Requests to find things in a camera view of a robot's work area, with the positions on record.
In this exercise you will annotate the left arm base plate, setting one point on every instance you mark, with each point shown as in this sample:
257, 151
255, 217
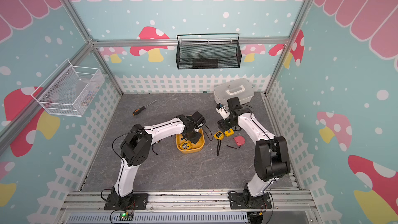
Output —
130, 202

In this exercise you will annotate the yellow storage tray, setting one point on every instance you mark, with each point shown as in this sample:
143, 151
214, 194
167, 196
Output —
195, 147

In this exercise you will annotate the orange black screwdriver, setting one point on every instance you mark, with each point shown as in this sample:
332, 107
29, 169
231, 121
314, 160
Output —
141, 109

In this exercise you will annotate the white wire wall basket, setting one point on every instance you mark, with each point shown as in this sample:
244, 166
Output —
69, 90

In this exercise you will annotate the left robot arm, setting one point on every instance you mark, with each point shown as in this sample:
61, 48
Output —
137, 145

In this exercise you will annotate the pink tape measure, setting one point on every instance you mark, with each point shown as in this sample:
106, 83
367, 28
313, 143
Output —
239, 141

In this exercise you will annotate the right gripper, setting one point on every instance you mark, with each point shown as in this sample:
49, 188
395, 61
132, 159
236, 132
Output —
223, 125

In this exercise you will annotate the white plastic lidded box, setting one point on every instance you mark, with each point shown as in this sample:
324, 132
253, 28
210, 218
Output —
240, 88

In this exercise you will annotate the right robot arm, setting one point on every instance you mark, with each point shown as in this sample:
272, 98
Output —
271, 159

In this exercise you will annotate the green circuit board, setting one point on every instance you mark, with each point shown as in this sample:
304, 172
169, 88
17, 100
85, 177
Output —
125, 217

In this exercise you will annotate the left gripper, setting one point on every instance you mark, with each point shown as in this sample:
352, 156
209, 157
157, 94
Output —
194, 139

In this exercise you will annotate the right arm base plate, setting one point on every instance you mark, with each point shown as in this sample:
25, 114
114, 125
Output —
243, 200

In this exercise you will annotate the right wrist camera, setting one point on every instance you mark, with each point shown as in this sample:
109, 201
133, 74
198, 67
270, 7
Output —
222, 111

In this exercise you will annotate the black mesh wall basket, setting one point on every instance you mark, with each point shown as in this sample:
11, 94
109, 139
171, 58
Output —
208, 51

